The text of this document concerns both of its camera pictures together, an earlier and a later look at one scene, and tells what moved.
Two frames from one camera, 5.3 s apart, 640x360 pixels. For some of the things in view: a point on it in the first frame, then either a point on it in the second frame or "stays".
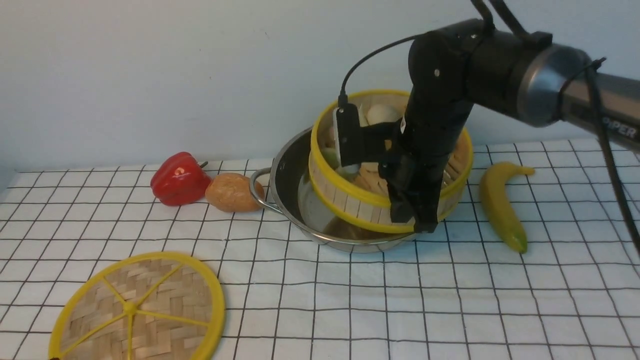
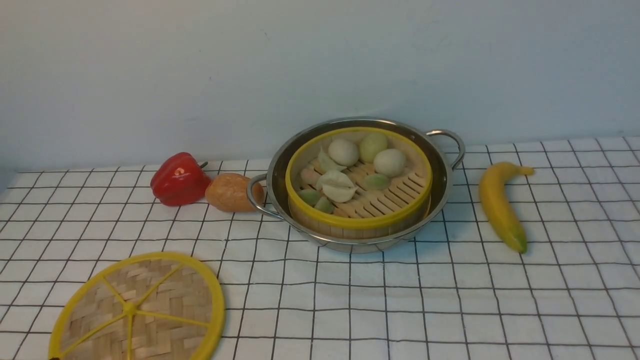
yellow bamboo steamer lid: [156, 306] stays
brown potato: [231, 192] stays
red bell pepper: [180, 179] stays
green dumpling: [331, 156] to [310, 196]
